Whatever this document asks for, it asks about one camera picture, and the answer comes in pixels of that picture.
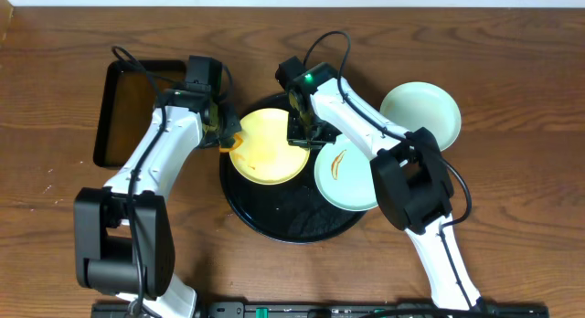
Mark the round black serving tray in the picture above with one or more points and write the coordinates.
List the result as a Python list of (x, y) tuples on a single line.
[(292, 212)]

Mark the pale green plate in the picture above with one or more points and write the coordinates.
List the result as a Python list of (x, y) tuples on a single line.
[(343, 176), (420, 104)]

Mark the black rectangular water tray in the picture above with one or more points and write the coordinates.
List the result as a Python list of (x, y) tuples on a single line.
[(126, 112)]

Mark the yellow plate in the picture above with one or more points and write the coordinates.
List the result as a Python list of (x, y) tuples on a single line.
[(264, 155)]

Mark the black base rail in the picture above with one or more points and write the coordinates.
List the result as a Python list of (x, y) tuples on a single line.
[(417, 309)]

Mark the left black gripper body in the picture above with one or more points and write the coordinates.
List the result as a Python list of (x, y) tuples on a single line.
[(228, 126)]

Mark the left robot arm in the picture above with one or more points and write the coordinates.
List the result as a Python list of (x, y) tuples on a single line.
[(123, 240)]

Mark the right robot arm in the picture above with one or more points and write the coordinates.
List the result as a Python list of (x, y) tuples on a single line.
[(412, 181)]

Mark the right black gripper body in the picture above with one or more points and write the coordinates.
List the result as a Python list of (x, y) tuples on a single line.
[(310, 132)]

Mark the orange green scrub sponge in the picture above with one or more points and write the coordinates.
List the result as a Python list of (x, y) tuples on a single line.
[(230, 143)]

